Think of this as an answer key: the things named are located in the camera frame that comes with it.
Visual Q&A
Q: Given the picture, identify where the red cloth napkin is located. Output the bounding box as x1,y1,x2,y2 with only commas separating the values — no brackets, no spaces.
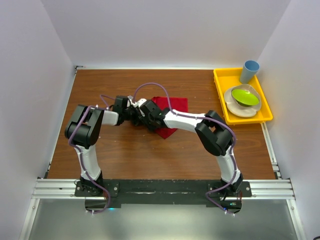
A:
151,96,189,139

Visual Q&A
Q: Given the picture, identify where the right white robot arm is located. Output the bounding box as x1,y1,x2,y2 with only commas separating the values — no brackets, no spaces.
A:
134,99,243,197

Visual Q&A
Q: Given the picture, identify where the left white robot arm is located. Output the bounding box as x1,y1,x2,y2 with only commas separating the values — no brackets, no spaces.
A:
64,95,133,196

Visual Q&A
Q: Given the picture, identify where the yellow plastic tray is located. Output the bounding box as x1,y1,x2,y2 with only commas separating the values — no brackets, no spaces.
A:
213,67,273,125

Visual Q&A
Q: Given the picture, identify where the white plate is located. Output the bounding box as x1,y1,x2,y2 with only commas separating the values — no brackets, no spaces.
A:
224,84,262,118

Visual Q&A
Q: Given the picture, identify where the green bowl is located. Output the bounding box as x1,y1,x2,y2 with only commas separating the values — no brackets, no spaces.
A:
231,89,260,107

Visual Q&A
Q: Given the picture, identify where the blue plastic cup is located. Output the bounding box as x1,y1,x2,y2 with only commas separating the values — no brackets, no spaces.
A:
239,60,260,84

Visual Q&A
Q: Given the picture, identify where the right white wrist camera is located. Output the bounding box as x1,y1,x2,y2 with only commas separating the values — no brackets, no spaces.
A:
131,98,147,117

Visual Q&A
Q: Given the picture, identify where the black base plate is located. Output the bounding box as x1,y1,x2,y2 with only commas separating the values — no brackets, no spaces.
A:
74,179,252,210

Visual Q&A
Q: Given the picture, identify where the aluminium frame rail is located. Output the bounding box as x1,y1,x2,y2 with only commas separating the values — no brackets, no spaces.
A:
31,179,296,200

